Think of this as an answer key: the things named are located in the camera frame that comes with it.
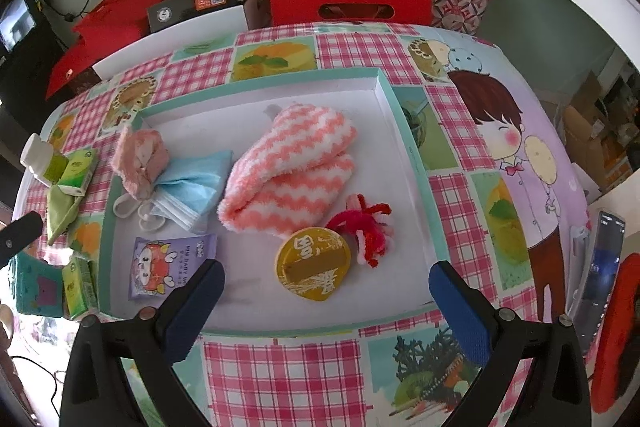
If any red gift box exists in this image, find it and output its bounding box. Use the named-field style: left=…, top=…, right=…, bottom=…
left=72, top=0, right=190, bottom=52

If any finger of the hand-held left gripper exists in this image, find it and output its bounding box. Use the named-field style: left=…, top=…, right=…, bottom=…
left=0, top=211, right=44, bottom=268

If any black cardboard box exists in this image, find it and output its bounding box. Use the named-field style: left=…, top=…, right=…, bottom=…
left=146, top=0, right=248, bottom=35

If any red padded object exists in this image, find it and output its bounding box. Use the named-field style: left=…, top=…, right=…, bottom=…
left=590, top=255, right=640, bottom=413

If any purple wet wipes pack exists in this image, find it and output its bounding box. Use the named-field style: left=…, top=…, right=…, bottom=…
left=131, top=233, right=218, bottom=303

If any pink checked printed tablecloth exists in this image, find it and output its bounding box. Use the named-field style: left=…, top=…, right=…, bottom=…
left=10, top=21, right=596, bottom=427

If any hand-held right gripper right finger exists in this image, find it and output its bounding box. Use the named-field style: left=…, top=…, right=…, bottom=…
left=428, top=260, right=593, bottom=427

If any teal-rimmed white tray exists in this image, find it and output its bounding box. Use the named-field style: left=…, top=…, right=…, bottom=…
left=97, top=68, right=451, bottom=337

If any teal plastic heart-embossed box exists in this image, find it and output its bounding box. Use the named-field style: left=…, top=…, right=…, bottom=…
left=10, top=252, right=68, bottom=319

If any large green tissue pack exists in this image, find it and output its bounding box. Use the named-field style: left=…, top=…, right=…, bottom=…
left=61, top=254, right=99, bottom=320

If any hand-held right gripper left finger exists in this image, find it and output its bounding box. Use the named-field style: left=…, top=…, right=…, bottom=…
left=60, top=258, right=226, bottom=427

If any red white pipe cleaner bundle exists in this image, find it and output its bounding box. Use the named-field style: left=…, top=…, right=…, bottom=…
left=325, top=193, right=398, bottom=268

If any black smartphone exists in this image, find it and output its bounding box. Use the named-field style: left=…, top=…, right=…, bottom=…
left=570, top=209, right=627, bottom=355

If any small green tissue pack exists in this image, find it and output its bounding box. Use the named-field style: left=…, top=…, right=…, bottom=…
left=52, top=148, right=99, bottom=196

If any pink white striped fluffy towel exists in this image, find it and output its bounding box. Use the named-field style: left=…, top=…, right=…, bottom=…
left=216, top=103, right=358, bottom=238

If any white plastic bottle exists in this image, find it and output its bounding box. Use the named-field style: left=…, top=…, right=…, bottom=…
left=20, top=133, right=68, bottom=185

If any pile of cardboard boxes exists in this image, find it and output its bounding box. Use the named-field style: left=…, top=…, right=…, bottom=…
left=562, top=72, right=640, bottom=202

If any blue face mask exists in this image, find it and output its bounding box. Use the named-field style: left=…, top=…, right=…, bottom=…
left=112, top=150, right=235, bottom=235

